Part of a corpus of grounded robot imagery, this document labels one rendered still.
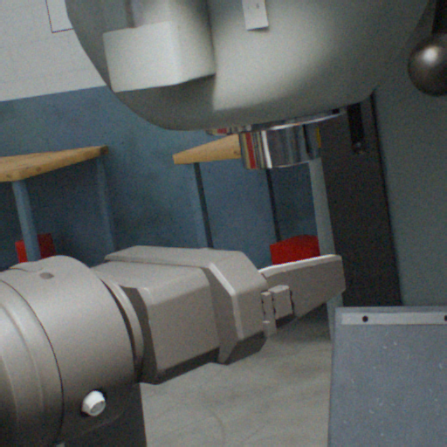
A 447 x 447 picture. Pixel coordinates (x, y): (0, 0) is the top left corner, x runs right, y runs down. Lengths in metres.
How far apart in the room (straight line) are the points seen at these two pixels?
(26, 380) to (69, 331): 0.03
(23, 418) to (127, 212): 5.48
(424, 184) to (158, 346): 0.53
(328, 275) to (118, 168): 5.36
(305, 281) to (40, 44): 5.61
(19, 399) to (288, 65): 0.21
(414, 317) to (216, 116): 0.51
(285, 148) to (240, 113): 0.07
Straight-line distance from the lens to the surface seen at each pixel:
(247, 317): 0.53
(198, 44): 0.52
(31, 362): 0.48
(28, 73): 6.22
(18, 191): 5.34
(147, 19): 0.51
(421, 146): 1.00
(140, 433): 2.66
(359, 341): 1.05
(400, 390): 1.03
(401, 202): 1.01
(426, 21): 0.70
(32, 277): 0.51
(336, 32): 0.54
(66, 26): 6.01
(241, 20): 0.53
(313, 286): 0.57
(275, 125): 0.59
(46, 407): 0.49
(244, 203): 5.55
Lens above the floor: 1.36
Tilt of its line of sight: 10 degrees down
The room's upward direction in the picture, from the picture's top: 10 degrees counter-clockwise
